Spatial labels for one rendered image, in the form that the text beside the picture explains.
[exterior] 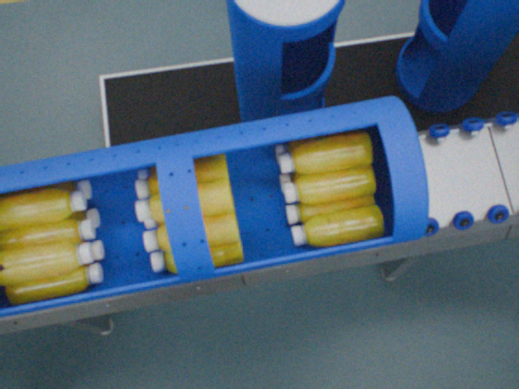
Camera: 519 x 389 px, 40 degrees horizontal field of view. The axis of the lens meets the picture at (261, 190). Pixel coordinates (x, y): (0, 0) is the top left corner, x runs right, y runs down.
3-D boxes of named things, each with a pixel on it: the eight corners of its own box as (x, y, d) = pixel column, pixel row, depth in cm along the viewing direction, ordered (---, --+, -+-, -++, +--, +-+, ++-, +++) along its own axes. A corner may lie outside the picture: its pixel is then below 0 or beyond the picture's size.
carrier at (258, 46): (230, 140, 241) (310, 162, 239) (207, 9, 157) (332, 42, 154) (254, 65, 248) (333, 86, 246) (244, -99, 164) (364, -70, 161)
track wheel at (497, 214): (512, 207, 148) (507, 201, 149) (490, 210, 148) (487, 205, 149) (510, 223, 151) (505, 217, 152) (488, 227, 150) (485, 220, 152)
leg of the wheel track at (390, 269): (398, 279, 243) (441, 245, 182) (382, 282, 243) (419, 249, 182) (395, 262, 244) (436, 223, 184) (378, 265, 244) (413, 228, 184)
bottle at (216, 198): (235, 217, 132) (149, 233, 132) (233, 202, 138) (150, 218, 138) (230, 185, 129) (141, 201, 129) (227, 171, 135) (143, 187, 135)
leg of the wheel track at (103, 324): (115, 332, 240) (61, 317, 179) (97, 335, 240) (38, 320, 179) (112, 315, 241) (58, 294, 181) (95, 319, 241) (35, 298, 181)
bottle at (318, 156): (363, 128, 142) (284, 143, 142) (371, 133, 136) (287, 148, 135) (368, 160, 144) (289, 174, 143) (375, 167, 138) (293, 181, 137)
